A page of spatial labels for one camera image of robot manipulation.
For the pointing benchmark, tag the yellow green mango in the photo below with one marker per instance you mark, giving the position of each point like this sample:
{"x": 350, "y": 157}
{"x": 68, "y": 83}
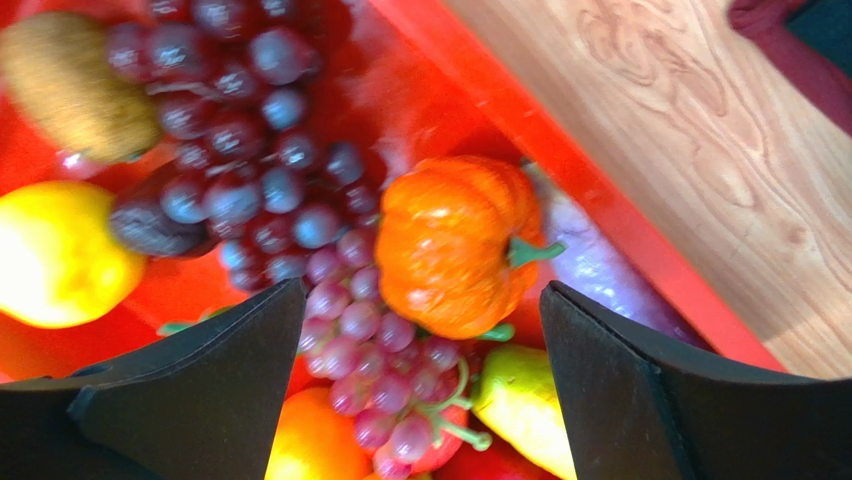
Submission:
{"x": 516, "y": 397}

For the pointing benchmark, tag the orange fruit front left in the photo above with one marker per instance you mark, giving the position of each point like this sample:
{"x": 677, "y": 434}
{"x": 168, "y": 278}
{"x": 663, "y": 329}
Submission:
{"x": 313, "y": 441}

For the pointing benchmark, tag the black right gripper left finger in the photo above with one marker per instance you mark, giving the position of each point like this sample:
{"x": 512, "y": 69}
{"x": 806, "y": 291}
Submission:
{"x": 202, "y": 403}

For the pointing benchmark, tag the brown kiwi fruit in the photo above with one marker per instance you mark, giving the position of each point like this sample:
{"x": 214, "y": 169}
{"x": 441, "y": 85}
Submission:
{"x": 54, "y": 65}

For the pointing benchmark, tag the light purple grape bunch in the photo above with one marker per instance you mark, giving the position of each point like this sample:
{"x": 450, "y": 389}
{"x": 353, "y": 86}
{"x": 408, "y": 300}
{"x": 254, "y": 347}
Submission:
{"x": 392, "y": 378}

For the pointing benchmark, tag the purple eggplant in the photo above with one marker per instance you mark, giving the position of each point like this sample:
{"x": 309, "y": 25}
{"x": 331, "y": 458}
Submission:
{"x": 591, "y": 265}

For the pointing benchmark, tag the small orange pumpkin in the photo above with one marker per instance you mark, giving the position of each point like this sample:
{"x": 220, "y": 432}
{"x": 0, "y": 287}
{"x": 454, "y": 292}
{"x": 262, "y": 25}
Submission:
{"x": 458, "y": 244}

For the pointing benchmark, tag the yellow pear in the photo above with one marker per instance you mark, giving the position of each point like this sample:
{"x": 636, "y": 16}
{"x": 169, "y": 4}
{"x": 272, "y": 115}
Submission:
{"x": 60, "y": 264}

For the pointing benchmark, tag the folded black red clothes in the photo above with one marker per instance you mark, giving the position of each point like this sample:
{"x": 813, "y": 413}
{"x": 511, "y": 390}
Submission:
{"x": 809, "y": 43}

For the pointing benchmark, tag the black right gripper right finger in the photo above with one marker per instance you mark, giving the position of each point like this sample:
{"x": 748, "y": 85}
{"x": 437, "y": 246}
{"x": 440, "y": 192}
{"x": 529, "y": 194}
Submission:
{"x": 638, "y": 404}

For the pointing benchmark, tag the dark purple grape bunch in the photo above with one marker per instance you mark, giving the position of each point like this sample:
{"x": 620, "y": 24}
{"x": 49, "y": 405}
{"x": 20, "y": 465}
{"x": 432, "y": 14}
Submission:
{"x": 232, "y": 85}

